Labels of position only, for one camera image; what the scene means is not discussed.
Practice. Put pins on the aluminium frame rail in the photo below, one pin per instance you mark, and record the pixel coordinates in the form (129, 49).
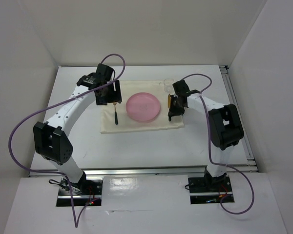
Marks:
(142, 171)
(251, 164)

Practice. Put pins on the gold fork green handle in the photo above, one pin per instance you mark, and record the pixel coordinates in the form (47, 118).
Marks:
(115, 113)

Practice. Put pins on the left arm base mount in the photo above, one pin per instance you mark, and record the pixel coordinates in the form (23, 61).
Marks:
(92, 196)

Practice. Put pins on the aluminium front frame rail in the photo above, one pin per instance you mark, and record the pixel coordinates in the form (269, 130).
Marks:
(142, 171)

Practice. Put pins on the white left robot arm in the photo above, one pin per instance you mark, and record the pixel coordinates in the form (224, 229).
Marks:
(51, 137)

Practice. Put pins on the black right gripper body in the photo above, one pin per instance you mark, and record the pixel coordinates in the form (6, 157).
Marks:
(175, 107)

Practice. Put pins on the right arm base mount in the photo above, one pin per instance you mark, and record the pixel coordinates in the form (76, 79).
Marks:
(200, 193)

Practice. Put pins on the clear plastic cup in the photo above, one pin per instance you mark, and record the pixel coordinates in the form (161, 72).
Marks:
(168, 85)

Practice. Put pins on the pink round plate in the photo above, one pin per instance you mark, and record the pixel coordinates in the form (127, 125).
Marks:
(143, 107)

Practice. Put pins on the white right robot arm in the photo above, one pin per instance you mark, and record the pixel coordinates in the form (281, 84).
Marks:
(224, 128)

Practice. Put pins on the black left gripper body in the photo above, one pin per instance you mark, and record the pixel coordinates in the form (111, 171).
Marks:
(103, 98)

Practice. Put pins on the aluminium right frame rail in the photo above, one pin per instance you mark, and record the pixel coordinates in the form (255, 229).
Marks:
(251, 164)

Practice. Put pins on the gold knife green handle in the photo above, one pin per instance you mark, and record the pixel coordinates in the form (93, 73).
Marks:
(169, 101)

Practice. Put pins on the cream cloth placemat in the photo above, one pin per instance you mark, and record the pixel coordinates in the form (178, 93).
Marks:
(126, 124)

